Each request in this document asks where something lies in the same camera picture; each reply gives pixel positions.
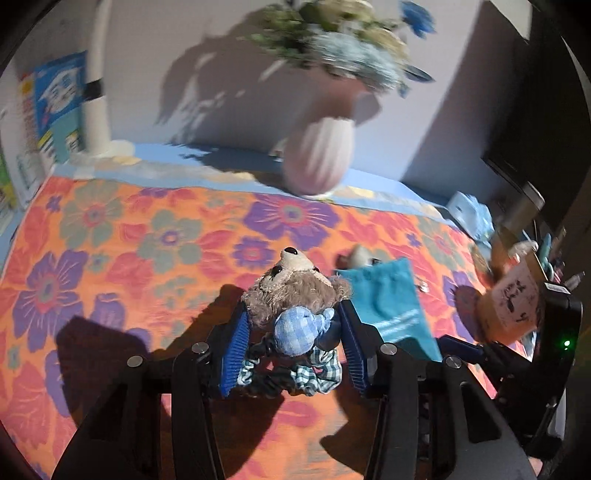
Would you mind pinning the beige cylindrical flask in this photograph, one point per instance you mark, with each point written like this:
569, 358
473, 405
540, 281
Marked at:
524, 207

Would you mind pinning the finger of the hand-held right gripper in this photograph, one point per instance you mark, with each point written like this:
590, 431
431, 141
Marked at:
461, 348

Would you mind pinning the white lamp stand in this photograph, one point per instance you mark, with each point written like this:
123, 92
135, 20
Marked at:
98, 115

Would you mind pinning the blue and white artificial flowers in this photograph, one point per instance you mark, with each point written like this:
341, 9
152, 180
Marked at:
351, 46

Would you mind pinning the light blue cloth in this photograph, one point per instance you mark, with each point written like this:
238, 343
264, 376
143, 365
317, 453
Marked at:
471, 214

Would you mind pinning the bunch of cosmetic pens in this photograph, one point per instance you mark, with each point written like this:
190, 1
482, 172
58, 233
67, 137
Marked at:
547, 251

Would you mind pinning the brown teddy bear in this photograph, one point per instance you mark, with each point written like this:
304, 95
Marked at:
295, 290

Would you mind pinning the small beige soft toy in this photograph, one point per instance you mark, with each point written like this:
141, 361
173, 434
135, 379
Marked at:
360, 254

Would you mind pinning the wooden pen holder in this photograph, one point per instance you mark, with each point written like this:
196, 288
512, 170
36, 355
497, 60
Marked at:
508, 295

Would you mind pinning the blue printed box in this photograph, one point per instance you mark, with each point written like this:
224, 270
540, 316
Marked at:
60, 101

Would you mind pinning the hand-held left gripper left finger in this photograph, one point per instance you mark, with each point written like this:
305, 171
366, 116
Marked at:
233, 355

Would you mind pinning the pink ribbed vase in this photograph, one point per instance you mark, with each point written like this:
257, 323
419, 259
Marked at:
318, 152

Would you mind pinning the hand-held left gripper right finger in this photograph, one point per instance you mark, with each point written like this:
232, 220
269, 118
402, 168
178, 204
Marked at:
353, 355

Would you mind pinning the black television screen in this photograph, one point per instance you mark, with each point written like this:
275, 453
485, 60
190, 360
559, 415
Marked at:
531, 115

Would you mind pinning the green plaid scrunchie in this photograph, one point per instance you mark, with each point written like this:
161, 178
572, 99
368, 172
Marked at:
318, 374

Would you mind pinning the orange floral mat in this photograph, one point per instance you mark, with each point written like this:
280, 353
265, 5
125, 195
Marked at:
138, 230

